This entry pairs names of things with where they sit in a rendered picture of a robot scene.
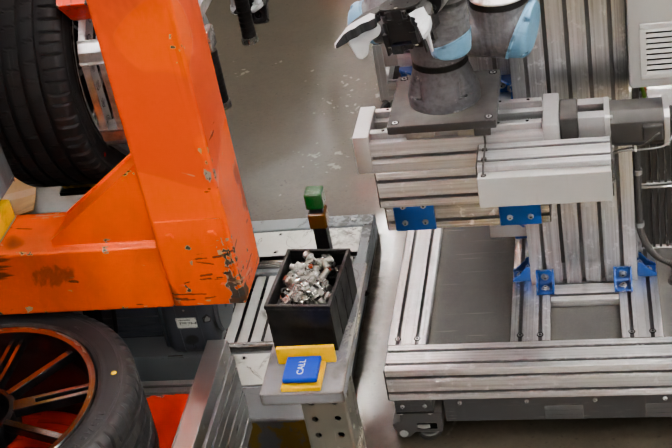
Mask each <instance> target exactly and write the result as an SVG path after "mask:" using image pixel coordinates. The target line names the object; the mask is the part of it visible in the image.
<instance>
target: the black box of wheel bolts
mask: <svg viewBox="0 0 672 448"><path fill-rule="evenodd" d="M350 252H351V250H350V248H329V249H287V251H286V254H285V256H284V258H283V261H282V263H281V266H280V268H279V270H278V273H277V275H276V278H275V280H274V282H273V285H272V287H271V290H270V292H269V294H268V297H267V299H266V302H265V304H264V310H266V314H267V318H268V322H269V326H270V330H271V334H272V338H273V343H274V347H275V349H276V347H277V346H301V345H324V344H334V348H335V350H339V347H340V344H341V341H342V338H343V335H344V331H345V328H346V325H347V322H348V319H349V316H350V313H351V310H352V307H353V304H354V301H355V298H356V294H357V287H356V282H355V277H354V271H353V266H352V261H351V256H350Z"/></svg>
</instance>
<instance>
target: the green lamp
mask: <svg viewBox="0 0 672 448"><path fill-rule="evenodd" d="M303 197H304V202H305V207H306V210H318V209H323V208H324V205H325V201H326V197H325V192H324V187H323V186H322V185H320V186H307V187H306V188H305V192H304V195H303Z"/></svg>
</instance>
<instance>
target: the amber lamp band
mask: <svg viewBox="0 0 672 448"><path fill-rule="evenodd" d="M307 216H308V221H309V226H310V229H324V228H327V227H328V223H329V219H330V218H329V212H328V207H327V205H324V210H323V212H322V213H309V211H308V215H307Z"/></svg>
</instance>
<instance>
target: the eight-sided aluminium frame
mask: <svg viewBox="0 0 672 448"><path fill-rule="evenodd" d="M76 43H77V50H78V58H79V65H80V66H81V67H82V70H83V73H84V77H85V80H86V83H87V87H88V90H89V93H90V97H91V100H92V103H93V107H94V110H95V113H96V117H97V120H98V123H99V127H100V130H99V132H100V133H101V135H102V137H103V140H104V142H106V144H107V145H110V146H112V147H114V148H115V149H117V150H118V151H120V152H121V153H123V154H124V155H126V156H127V155H128V154H129V153H130V150H129V147H128V143H127V140H126V136H125V133H124V129H123V126H122V123H121V119H120V116H119V112H118V109H117V105H116V102H115V98H114V95H113V92H112V88H111V85H110V81H109V78H108V74H107V71H106V67H105V64H104V61H103V57H102V54H101V50H100V47H99V43H98V40H97V36H96V39H93V23H92V19H86V20H78V41H76ZM96 65H99V67H100V70H101V73H102V77H103V80H104V84H105V87H106V90H107V94H108V97H109V101H110V104H111V108H112V111H113V114H114V118H115V119H112V117H111V113H110V110H109V107H108V103H107V100H106V96H105V93H104V90H103V86H102V83H101V79H100V76H99V73H98V69H97V66H96Z"/></svg>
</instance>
